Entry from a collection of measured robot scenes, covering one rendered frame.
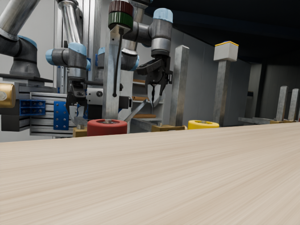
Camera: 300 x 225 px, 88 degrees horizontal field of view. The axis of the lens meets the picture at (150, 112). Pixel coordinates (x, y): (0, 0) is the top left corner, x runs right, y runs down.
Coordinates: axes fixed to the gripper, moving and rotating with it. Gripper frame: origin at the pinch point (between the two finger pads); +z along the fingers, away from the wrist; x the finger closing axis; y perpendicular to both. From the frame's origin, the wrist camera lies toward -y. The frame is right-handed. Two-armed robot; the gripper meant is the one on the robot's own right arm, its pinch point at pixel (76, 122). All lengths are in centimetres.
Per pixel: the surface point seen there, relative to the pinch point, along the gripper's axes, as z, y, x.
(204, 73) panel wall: -105, 259, -407
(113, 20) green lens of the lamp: -30, -42, -1
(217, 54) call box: -35, -34, -51
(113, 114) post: -8.3, -37.0, -4.4
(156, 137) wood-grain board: -7, -58, -4
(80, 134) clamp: -3.6, -37.7, 3.9
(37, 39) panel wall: -90, 225, 28
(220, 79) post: -24, -35, -53
